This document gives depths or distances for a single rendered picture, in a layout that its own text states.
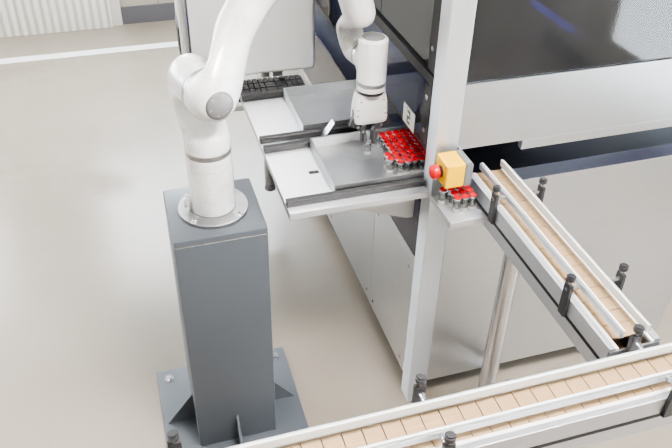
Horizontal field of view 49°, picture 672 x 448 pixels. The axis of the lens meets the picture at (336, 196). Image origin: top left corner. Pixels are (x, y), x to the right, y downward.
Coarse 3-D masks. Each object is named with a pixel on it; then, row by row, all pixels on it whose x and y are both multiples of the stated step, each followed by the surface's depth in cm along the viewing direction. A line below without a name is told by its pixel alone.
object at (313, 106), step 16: (352, 80) 256; (288, 96) 245; (304, 96) 252; (320, 96) 253; (336, 96) 253; (352, 96) 253; (304, 112) 243; (320, 112) 243; (336, 112) 244; (304, 128) 231
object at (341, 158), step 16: (384, 128) 229; (400, 128) 231; (320, 144) 226; (336, 144) 227; (352, 144) 227; (320, 160) 215; (336, 160) 220; (352, 160) 220; (368, 160) 220; (336, 176) 213; (352, 176) 213; (368, 176) 213; (384, 176) 213; (400, 176) 208; (416, 176) 210
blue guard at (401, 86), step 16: (320, 0) 286; (336, 0) 266; (336, 16) 269; (400, 64) 214; (400, 80) 216; (416, 80) 204; (400, 96) 218; (416, 96) 206; (400, 112) 220; (416, 112) 208; (416, 128) 210
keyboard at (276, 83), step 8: (248, 80) 273; (256, 80) 273; (264, 80) 273; (272, 80) 273; (280, 80) 276; (288, 80) 274; (296, 80) 274; (248, 88) 268; (256, 88) 268; (264, 88) 268; (272, 88) 268; (280, 88) 268
